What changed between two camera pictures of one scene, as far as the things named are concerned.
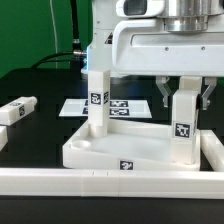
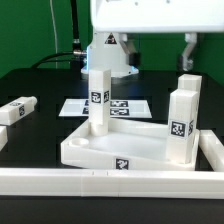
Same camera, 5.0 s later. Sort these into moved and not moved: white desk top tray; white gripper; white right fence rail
Moved: white gripper
Not moved: white desk top tray; white right fence rail
